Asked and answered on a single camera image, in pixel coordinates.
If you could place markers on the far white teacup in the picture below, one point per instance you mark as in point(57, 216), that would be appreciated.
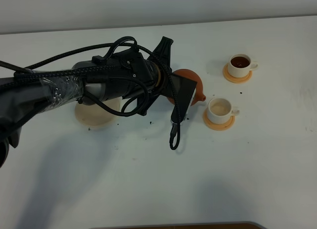
point(240, 65)

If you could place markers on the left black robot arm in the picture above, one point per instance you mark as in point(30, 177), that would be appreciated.
point(124, 82)

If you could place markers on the orange round coaster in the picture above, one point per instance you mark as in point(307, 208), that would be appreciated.
point(235, 80)
point(218, 127)

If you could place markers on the white teacup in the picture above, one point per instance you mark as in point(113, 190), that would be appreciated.
point(240, 65)
point(220, 110)

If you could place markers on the near orange round coaster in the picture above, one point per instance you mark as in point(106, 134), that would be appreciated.
point(218, 127)

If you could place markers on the near white teacup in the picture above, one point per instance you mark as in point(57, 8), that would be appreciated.
point(220, 110)

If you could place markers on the far orange round coaster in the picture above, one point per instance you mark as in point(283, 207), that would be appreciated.
point(235, 80)

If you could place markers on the brown clay teapot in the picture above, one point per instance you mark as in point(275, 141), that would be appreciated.
point(185, 87)

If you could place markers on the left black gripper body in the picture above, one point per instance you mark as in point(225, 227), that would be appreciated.
point(160, 58)

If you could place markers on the beige round teapot coaster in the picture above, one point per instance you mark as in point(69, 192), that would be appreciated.
point(93, 116)

